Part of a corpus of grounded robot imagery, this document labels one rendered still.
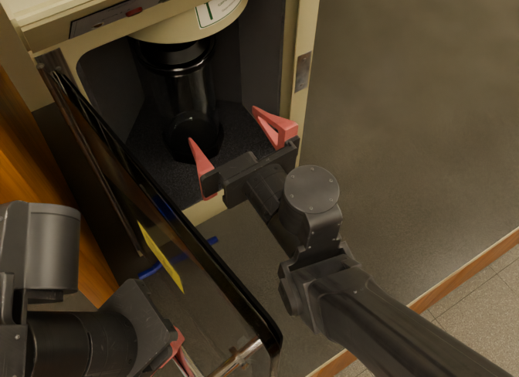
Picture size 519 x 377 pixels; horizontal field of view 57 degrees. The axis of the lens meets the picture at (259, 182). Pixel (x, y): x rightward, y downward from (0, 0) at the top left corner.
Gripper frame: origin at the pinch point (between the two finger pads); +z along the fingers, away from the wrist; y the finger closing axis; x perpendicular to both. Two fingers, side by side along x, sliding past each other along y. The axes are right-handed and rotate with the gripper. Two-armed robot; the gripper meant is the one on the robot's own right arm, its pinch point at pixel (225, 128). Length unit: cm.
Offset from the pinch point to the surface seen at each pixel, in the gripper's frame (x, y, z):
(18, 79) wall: 20, 21, 44
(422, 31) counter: 25, -59, 16
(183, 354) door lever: -3.3, 18.0, -23.1
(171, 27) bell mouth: -15.1, 3.0, 4.6
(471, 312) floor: 117, -71, -38
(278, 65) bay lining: -1.8, -11.1, 4.2
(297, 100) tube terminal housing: 3.9, -12.9, 1.2
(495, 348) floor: 117, -69, -51
